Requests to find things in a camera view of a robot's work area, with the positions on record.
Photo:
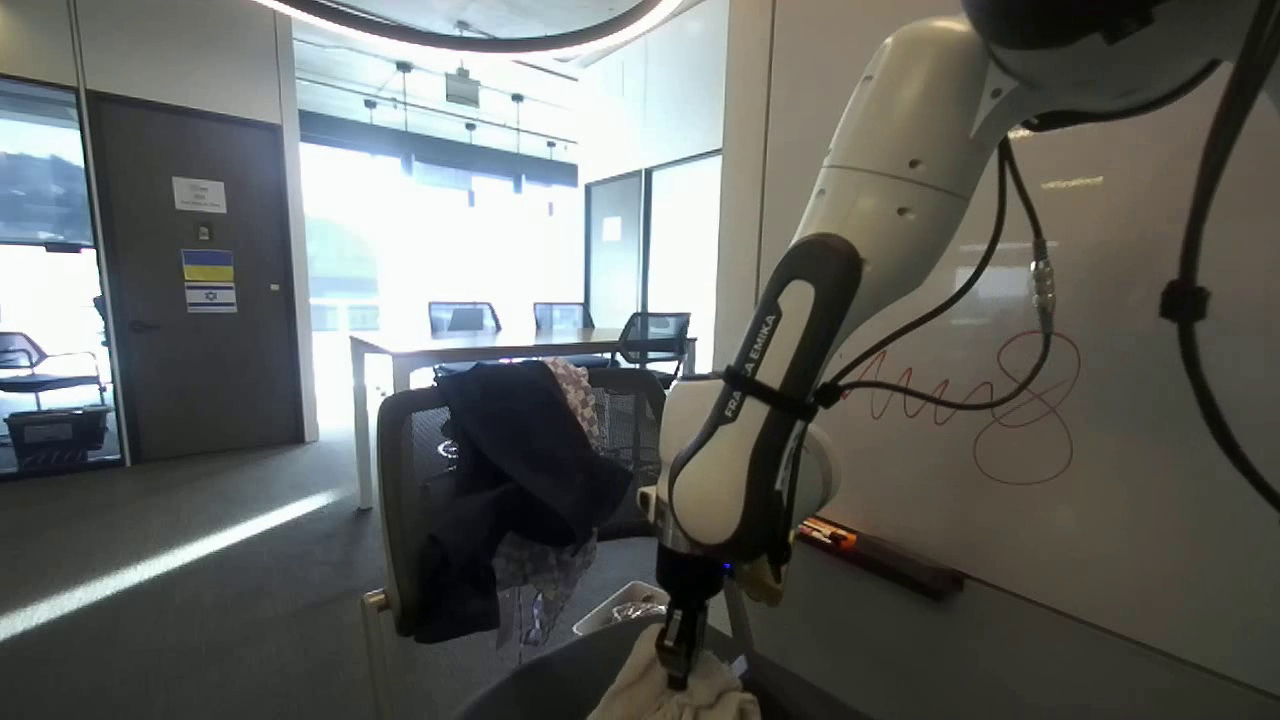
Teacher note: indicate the patterned grey garment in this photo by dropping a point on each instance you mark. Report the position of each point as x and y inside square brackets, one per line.
[543, 594]

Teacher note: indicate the cardboard box with books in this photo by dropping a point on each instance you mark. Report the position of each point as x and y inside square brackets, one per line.
[622, 607]

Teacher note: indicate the hanging ceiling sign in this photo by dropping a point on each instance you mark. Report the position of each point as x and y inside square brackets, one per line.
[462, 89]

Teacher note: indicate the white notice paper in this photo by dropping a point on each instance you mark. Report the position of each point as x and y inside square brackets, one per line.
[196, 195]

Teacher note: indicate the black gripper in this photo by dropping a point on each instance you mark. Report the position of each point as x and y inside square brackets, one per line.
[689, 580]

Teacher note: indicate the black mesh office chair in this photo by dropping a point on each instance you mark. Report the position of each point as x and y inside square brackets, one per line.
[560, 316]
[465, 323]

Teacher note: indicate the blue yellow poster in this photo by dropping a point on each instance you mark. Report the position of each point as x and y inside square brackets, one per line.
[208, 280]

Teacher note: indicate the black backed whiteboard eraser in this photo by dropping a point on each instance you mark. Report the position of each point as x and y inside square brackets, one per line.
[900, 560]

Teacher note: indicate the grey office chair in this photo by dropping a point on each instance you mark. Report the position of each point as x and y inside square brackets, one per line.
[405, 505]

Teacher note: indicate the glass partition door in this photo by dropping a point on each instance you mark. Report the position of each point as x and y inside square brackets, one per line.
[680, 240]

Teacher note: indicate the orange whiteboard marker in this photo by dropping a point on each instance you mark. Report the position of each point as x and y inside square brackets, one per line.
[823, 528]

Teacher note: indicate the dark lounge chair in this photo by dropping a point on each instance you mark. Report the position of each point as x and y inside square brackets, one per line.
[17, 353]

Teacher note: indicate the whiteboard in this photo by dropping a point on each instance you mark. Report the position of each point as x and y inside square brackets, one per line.
[1135, 400]

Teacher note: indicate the dark door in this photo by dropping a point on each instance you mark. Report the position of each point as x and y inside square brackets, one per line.
[144, 372]

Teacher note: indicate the dark jacket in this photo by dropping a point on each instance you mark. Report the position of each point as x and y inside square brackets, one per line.
[535, 453]

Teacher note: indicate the black bin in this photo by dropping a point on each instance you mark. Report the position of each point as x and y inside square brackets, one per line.
[53, 441]

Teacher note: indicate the red whiteboard marker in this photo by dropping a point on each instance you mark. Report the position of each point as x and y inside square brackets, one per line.
[837, 542]

